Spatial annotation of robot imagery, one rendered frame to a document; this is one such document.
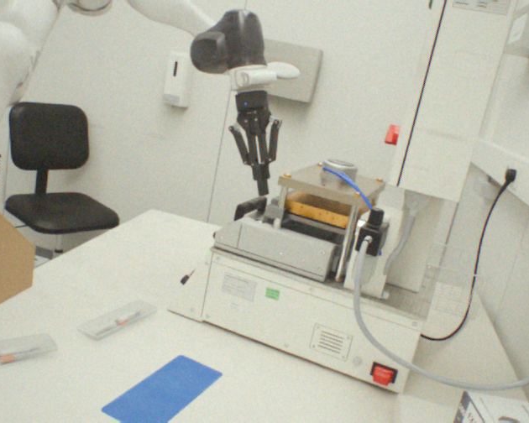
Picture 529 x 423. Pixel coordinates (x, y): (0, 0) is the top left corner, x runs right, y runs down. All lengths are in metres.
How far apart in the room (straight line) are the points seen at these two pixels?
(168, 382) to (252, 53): 0.71
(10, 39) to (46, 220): 1.42
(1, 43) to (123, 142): 1.76
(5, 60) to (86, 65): 1.79
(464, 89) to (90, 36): 2.32
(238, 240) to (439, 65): 0.52
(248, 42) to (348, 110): 1.46
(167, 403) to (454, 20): 0.80
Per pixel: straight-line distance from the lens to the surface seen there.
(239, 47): 1.23
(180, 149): 2.83
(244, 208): 1.21
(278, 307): 1.13
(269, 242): 1.10
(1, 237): 1.17
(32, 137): 2.82
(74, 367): 1.04
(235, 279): 1.14
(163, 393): 0.99
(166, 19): 1.43
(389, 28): 2.65
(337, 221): 1.11
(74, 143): 2.92
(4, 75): 1.28
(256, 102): 1.22
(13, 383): 1.00
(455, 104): 1.00
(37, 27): 1.40
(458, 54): 1.00
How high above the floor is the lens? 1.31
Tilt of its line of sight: 14 degrees down
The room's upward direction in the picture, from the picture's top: 12 degrees clockwise
